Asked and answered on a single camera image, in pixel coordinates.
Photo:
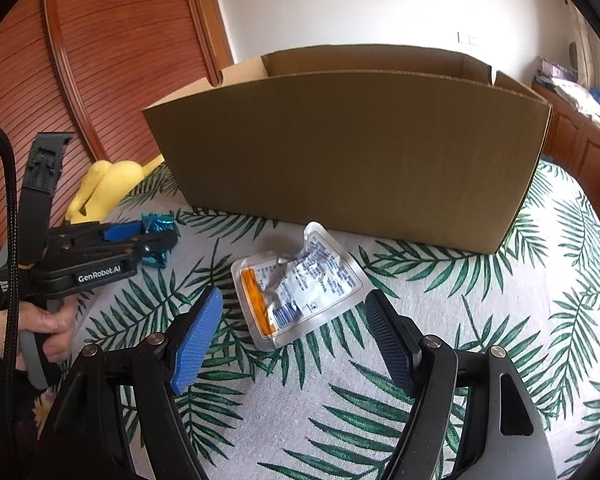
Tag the pile of assorted packages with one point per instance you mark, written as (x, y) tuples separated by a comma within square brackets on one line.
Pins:
[(575, 92)]

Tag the brown cardboard box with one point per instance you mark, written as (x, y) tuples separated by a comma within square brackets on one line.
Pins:
[(350, 160)]

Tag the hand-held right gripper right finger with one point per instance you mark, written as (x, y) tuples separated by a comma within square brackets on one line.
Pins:
[(390, 340)]

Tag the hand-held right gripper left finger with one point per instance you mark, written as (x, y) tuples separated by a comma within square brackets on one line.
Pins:
[(197, 340)]

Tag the white wall socket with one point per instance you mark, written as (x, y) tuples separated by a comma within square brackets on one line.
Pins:
[(468, 38)]

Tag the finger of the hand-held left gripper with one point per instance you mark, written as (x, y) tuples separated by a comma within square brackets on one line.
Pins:
[(160, 241), (117, 232)]

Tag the person's left hand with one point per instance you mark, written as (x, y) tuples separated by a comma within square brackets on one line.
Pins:
[(50, 322)]

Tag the silver snack packet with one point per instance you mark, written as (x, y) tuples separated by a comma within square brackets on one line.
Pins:
[(305, 280)]

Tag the leaf print bedsheet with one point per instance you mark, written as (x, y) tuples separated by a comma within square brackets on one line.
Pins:
[(480, 335)]

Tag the brown wooden cabinet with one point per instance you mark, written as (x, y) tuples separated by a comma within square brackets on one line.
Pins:
[(590, 150)]

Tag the blue foil candy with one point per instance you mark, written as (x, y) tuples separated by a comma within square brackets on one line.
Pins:
[(155, 222)]

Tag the yellow plush toy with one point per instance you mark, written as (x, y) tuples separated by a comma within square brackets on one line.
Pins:
[(100, 185)]

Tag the brown wooden wardrobe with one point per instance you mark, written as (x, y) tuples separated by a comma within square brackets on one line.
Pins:
[(130, 50)]

